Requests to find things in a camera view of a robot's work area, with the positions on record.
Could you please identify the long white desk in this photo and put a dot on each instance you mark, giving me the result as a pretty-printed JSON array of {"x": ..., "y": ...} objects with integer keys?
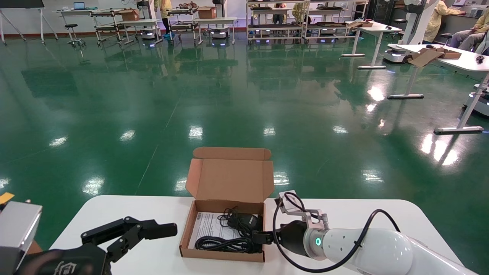
[{"x": 72, "y": 12}]

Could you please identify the black cabinet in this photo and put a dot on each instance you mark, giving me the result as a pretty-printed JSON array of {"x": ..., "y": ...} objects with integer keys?
[{"x": 386, "y": 11}]

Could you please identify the large white table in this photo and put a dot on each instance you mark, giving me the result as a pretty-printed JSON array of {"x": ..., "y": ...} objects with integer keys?
[{"x": 458, "y": 61}]

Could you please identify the closed brown cardboard box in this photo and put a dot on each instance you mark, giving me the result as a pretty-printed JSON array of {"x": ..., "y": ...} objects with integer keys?
[
  {"x": 207, "y": 13},
  {"x": 130, "y": 16}
]

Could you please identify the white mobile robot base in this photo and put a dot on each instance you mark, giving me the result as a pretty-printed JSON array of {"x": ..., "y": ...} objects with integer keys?
[
  {"x": 148, "y": 33},
  {"x": 479, "y": 103},
  {"x": 220, "y": 33}
]

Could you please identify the black display on stand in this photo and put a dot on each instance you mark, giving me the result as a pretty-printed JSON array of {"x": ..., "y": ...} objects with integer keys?
[{"x": 19, "y": 3}]

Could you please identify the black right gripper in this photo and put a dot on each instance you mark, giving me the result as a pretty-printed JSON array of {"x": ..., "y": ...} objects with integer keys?
[{"x": 294, "y": 238}]

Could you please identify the standing person in yellow coat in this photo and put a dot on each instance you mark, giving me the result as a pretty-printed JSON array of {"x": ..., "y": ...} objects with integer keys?
[{"x": 166, "y": 5}]

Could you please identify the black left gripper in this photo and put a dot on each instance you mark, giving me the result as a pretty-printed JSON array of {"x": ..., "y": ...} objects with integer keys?
[{"x": 57, "y": 263}]

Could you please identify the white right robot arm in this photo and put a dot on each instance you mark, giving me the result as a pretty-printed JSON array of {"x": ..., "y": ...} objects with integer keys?
[{"x": 382, "y": 252}]

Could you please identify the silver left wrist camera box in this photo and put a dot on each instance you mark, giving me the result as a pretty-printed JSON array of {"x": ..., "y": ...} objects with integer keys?
[{"x": 15, "y": 229}]

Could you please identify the grey office desk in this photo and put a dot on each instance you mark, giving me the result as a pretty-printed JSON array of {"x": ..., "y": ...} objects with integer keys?
[{"x": 454, "y": 23}]

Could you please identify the metal cart with black shelves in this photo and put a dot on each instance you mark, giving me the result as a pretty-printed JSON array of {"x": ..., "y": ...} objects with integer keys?
[
  {"x": 109, "y": 27},
  {"x": 187, "y": 26}
]

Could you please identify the seated person grey trousers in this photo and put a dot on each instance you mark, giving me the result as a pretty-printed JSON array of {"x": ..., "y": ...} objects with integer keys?
[{"x": 468, "y": 38}]

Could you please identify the black round stool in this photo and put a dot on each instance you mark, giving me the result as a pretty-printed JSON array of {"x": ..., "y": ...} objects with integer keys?
[
  {"x": 71, "y": 26},
  {"x": 446, "y": 35},
  {"x": 400, "y": 20}
]

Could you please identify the white column robot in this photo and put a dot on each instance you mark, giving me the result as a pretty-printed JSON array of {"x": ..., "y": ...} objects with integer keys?
[{"x": 418, "y": 23}]

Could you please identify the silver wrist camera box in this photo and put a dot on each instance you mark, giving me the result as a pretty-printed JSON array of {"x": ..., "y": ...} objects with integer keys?
[
  {"x": 310, "y": 218},
  {"x": 15, "y": 229}
]

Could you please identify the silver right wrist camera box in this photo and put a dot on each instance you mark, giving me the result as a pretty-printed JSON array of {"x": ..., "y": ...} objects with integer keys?
[{"x": 310, "y": 218}]

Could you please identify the white printed paper manual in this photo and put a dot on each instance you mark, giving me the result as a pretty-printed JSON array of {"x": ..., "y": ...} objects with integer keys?
[{"x": 206, "y": 227}]

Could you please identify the white table with T legs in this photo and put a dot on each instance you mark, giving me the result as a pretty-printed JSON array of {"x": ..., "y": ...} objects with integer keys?
[{"x": 382, "y": 27}]

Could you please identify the metal shelving rack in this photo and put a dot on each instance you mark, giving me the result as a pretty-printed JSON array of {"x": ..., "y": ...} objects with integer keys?
[
  {"x": 275, "y": 26},
  {"x": 332, "y": 24}
]

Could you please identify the seated person in yellow coat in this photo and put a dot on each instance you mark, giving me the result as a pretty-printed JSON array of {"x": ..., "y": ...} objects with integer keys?
[{"x": 435, "y": 19}]

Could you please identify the brown cardboard storage box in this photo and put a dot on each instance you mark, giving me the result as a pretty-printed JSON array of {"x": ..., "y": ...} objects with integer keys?
[{"x": 229, "y": 183}]

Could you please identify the open laptop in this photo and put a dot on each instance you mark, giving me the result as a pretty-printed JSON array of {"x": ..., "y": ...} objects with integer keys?
[{"x": 79, "y": 5}]

